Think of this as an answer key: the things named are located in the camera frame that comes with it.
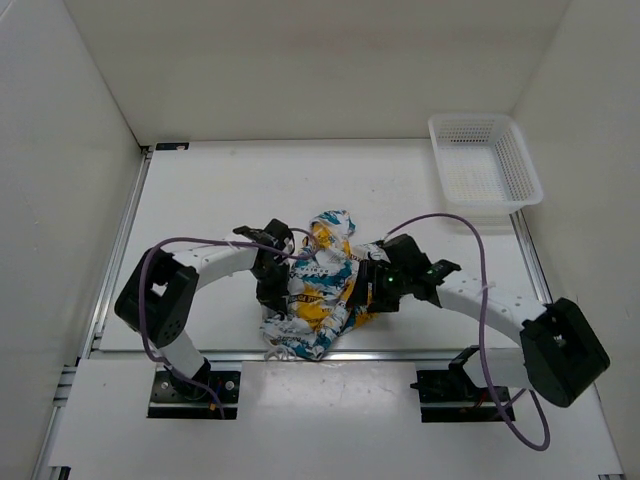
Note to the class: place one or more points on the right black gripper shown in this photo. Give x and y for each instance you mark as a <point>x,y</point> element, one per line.
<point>380,302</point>

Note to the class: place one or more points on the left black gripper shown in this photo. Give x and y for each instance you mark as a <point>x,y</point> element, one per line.
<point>275,298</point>

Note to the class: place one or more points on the white patterned printed shorts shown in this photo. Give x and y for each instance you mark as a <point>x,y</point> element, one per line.
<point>316,312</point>

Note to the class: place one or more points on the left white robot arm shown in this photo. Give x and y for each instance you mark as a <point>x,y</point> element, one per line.
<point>157,298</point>

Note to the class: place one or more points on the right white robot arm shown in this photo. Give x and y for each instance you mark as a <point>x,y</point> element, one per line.
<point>556,354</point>

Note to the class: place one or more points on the white perforated plastic basket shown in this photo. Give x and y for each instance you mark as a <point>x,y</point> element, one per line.
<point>484,166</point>

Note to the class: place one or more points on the small black label plate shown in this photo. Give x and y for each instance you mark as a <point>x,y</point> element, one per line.
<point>172,146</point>

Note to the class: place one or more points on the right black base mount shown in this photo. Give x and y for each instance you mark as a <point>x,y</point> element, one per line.
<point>449,395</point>

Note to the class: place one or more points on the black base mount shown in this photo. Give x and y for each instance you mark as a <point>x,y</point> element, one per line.
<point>449,395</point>
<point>174,399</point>

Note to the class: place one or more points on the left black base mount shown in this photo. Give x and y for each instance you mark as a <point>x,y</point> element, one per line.
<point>174,399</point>

